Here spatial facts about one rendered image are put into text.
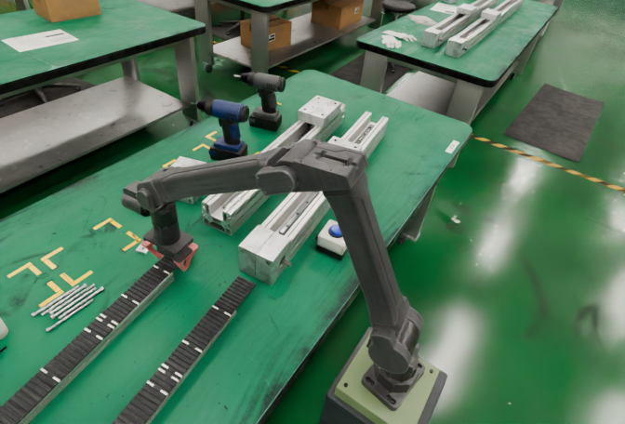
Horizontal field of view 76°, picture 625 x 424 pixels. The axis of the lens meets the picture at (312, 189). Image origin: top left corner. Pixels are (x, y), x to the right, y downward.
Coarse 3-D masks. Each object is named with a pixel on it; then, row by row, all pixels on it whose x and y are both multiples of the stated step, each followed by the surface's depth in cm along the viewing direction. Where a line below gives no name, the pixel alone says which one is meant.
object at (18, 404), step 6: (12, 396) 73; (6, 402) 72; (12, 402) 73; (18, 402) 73; (12, 408) 72; (18, 408) 72; (24, 408) 72; (30, 408) 72; (18, 414) 71; (24, 414) 71
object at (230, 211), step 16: (288, 128) 147; (304, 128) 154; (320, 128) 149; (336, 128) 166; (272, 144) 137; (288, 144) 146; (240, 192) 120; (256, 192) 118; (208, 208) 112; (224, 208) 115; (240, 208) 113; (256, 208) 122; (208, 224) 116; (224, 224) 112; (240, 224) 116
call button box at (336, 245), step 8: (328, 224) 113; (320, 232) 110; (328, 232) 110; (320, 240) 109; (328, 240) 108; (336, 240) 108; (320, 248) 111; (328, 248) 110; (336, 248) 108; (344, 248) 108; (336, 256) 110
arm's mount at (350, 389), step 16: (368, 336) 90; (352, 368) 83; (432, 368) 85; (352, 384) 81; (416, 384) 82; (432, 384) 82; (352, 400) 79; (368, 400) 79; (416, 400) 79; (368, 416) 78; (384, 416) 77; (400, 416) 77; (416, 416) 77
